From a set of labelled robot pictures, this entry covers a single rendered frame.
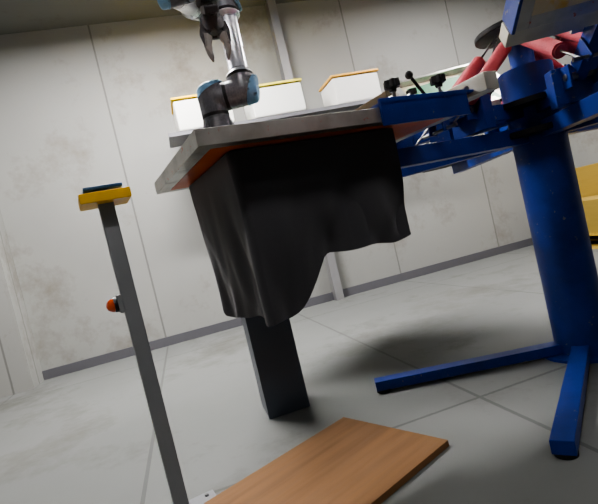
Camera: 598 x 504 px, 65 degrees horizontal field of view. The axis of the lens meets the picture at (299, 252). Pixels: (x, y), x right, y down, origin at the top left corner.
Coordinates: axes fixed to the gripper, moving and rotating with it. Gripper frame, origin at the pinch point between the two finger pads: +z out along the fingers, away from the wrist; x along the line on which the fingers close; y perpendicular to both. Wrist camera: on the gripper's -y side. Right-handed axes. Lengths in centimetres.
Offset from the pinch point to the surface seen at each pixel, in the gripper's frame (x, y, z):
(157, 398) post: 43, -22, 99
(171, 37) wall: -11, 291, -138
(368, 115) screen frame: -25, -48, 39
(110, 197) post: 42, -26, 43
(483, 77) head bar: -62, -46, 34
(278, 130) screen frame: 0, -53, 40
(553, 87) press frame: -98, -31, 37
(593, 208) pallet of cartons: -313, 171, 101
